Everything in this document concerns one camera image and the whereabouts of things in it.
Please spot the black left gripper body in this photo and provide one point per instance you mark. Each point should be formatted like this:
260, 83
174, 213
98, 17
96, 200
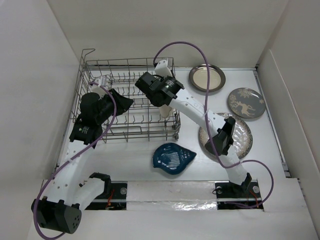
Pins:
108, 109

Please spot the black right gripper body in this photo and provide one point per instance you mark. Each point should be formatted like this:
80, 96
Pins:
161, 79

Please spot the cream divided plate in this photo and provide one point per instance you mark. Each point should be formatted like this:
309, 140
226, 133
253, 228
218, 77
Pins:
165, 111

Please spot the blue leaf shaped dish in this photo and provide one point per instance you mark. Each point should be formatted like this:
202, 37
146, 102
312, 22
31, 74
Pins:
171, 159

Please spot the grey reindeer plate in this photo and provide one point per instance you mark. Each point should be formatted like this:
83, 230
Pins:
246, 103

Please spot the speckled brown rimmed plate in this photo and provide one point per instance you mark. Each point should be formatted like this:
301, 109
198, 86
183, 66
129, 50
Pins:
242, 137

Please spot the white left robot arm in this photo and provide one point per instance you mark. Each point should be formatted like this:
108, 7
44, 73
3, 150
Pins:
62, 199

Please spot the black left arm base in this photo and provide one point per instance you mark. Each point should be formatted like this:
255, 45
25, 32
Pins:
115, 199

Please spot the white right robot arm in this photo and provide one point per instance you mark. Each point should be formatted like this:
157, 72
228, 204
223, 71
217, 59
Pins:
220, 131

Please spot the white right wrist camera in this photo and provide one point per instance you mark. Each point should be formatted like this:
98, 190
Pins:
162, 68

